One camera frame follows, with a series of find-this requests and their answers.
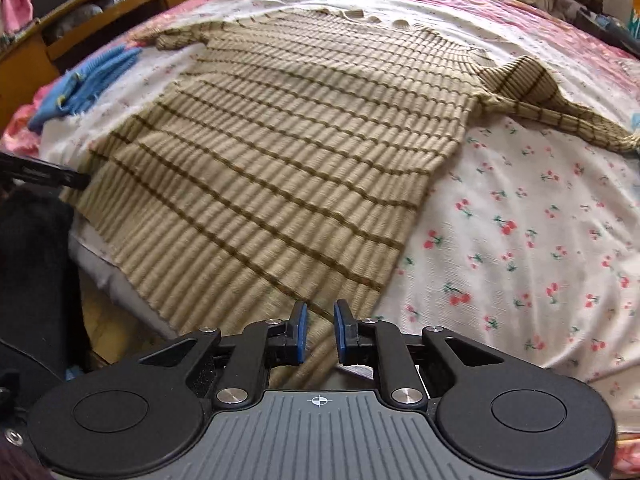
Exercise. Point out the beige striped knit sweater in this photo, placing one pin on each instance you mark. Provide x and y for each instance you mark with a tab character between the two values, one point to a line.
291	162

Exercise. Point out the white cherry print sheet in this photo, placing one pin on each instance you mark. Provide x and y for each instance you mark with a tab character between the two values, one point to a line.
500	209

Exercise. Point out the dark bedside table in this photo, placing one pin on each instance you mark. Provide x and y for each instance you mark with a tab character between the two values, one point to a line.
588	16

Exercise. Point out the blue knit garment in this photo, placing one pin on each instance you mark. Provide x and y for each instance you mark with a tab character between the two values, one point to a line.
78	89

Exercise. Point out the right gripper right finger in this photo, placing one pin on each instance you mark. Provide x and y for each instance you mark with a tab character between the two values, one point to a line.
381	346

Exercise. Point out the wooden desk shelf unit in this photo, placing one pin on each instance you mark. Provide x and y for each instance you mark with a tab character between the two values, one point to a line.
61	39

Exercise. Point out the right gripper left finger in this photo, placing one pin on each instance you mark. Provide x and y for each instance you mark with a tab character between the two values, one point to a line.
260	347

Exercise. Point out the pink cloth on desk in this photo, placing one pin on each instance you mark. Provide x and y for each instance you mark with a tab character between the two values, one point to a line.
16	14

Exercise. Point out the pink satin bedspread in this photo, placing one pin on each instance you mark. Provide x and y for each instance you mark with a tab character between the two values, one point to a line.
450	0

